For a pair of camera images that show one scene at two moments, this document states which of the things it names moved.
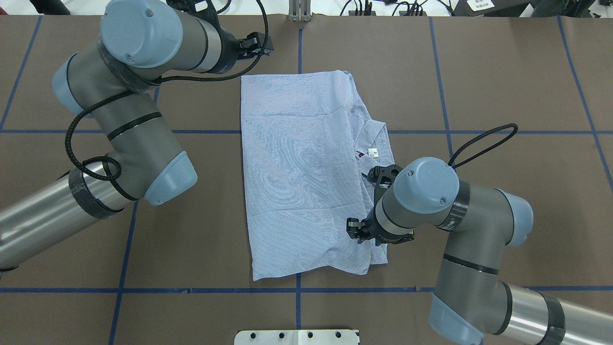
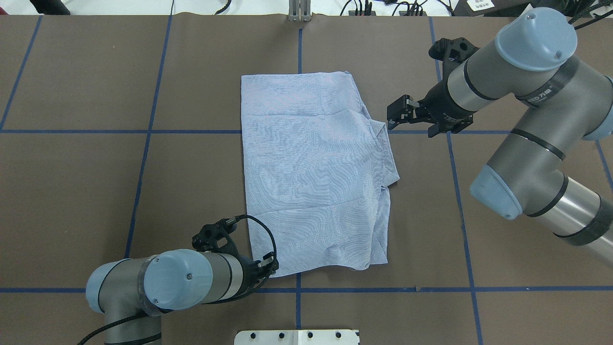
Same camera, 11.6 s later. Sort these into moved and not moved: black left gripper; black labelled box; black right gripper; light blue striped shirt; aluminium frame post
Moved: black left gripper; black right gripper
Not moved: aluminium frame post; light blue striped shirt; black labelled box
